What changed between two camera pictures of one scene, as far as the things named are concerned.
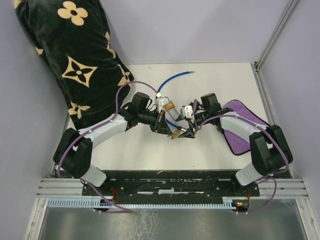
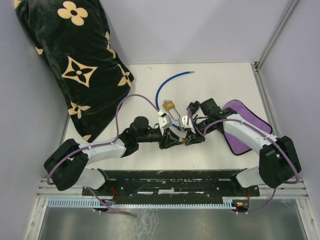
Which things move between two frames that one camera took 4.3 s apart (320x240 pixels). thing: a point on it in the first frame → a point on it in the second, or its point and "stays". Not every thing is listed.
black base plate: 174,184 stays
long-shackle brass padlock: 169,107 stays
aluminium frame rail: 275,33 stays
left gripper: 163,128 → 168,142
